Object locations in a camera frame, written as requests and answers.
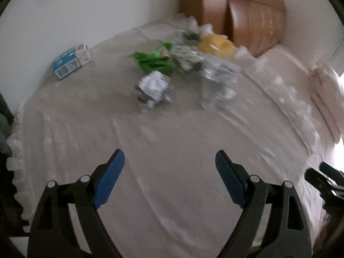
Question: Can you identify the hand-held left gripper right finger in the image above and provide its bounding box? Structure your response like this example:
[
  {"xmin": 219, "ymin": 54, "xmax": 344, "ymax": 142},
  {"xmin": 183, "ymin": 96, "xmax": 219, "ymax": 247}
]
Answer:
[{"xmin": 215, "ymin": 150, "xmax": 313, "ymax": 258}]

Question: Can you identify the green plastic wrapper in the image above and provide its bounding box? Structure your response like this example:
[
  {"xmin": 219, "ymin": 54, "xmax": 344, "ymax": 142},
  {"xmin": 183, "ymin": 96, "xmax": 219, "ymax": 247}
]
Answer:
[{"xmin": 126, "ymin": 41, "xmax": 176, "ymax": 76}]

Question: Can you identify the blue and white carton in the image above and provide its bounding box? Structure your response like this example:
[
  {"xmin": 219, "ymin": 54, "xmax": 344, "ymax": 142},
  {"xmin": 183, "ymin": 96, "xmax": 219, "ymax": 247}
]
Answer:
[{"xmin": 52, "ymin": 44, "xmax": 92, "ymax": 80}]

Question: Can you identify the wooden headboard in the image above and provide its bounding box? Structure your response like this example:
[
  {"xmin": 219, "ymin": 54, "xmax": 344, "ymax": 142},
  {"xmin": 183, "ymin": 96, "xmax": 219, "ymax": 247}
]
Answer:
[{"xmin": 180, "ymin": 0, "xmax": 287, "ymax": 58}]

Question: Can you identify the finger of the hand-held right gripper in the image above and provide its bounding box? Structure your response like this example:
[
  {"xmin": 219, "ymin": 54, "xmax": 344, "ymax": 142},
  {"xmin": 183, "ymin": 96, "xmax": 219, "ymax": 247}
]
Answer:
[{"xmin": 305, "ymin": 162, "xmax": 344, "ymax": 213}]

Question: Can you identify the pale pink bed sheet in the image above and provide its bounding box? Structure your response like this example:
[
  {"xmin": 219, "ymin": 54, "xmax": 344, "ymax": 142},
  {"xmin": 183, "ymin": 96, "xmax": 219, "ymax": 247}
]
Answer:
[{"xmin": 243, "ymin": 44, "xmax": 344, "ymax": 229}]

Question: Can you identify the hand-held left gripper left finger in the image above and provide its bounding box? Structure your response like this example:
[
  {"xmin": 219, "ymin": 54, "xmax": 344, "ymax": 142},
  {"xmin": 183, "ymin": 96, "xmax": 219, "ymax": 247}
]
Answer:
[{"xmin": 27, "ymin": 149, "xmax": 125, "ymax": 258}]

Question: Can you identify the folded white towel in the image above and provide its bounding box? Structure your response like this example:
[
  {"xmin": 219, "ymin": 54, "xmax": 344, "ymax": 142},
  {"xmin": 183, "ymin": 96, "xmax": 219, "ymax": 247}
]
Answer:
[{"xmin": 309, "ymin": 62, "xmax": 344, "ymax": 143}]

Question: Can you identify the yellow plastic wrapper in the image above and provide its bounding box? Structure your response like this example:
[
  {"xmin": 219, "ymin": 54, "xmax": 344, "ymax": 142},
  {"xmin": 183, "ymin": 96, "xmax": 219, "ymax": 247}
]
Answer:
[{"xmin": 198, "ymin": 34, "xmax": 237, "ymax": 59}]

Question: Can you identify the crumpled white plastic bag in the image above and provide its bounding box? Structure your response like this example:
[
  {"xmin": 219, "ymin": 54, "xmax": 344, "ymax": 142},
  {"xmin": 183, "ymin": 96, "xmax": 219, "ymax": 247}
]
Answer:
[{"xmin": 200, "ymin": 59, "xmax": 240, "ymax": 108}]

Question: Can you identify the crumpled white paper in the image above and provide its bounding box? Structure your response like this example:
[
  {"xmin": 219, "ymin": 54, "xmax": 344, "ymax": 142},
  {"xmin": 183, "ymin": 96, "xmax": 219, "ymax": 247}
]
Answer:
[{"xmin": 134, "ymin": 70, "xmax": 174, "ymax": 109}]

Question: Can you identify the white lace bedspread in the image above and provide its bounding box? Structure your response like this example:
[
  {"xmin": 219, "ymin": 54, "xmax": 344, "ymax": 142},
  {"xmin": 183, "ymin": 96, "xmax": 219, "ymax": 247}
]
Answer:
[{"xmin": 7, "ymin": 15, "xmax": 321, "ymax": 258}]

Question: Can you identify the crumpled silver foil wrapper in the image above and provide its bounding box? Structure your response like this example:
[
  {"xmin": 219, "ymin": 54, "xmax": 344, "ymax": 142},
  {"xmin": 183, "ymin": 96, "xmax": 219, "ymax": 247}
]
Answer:
[{"xmin": 172, "ymin": 44, "xmax": 206, "ymax": 72}]

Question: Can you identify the dark cloth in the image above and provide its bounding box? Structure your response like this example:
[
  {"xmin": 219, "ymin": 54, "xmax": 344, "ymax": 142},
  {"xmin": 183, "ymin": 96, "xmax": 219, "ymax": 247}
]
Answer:
[{"xmin": 0, "ymin": 94, "xmax": 15, "ymax": 167}]

